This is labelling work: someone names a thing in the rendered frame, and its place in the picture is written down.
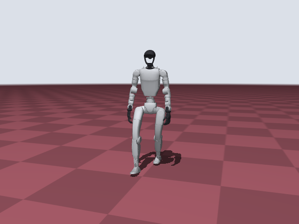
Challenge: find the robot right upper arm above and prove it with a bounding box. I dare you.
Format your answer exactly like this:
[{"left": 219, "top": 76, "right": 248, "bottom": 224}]
[{"left": 131, "top": 69, "right": 141, "bottom": 94}]

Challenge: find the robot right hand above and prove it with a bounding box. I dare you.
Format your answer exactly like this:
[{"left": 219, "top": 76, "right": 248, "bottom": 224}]
[{"left": 127, "top": 105, "right": 132, "bottom": 123}]

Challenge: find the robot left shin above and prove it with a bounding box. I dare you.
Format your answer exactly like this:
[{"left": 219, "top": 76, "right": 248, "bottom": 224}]
[{"left": 155, "top": 136, "right": 163, "bottom": 157}]

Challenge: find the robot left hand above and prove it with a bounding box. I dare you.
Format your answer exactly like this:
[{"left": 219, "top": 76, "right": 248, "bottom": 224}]
[{"left": 163, "top": 107, "right": 171, "bottom": 125}]

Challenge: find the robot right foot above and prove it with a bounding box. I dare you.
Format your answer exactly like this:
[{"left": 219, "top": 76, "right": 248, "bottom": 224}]
[{"left": 130, "top": 166, "right": 141, "bottom": 174}]

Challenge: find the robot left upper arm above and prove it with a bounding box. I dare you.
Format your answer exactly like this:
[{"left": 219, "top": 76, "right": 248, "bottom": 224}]
[{"left": 159, "top": 70, "right": 169, "bottom": 95}]

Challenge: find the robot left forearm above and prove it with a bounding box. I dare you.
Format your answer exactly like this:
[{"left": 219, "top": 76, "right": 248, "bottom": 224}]
[{"left": 164, "top": 88, "right": 171, "bottom": 111}]

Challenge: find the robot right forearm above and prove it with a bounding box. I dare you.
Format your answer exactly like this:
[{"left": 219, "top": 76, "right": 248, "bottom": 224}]
[{"left": 128, "top": 87, "right": 135, "bottom": 108}]

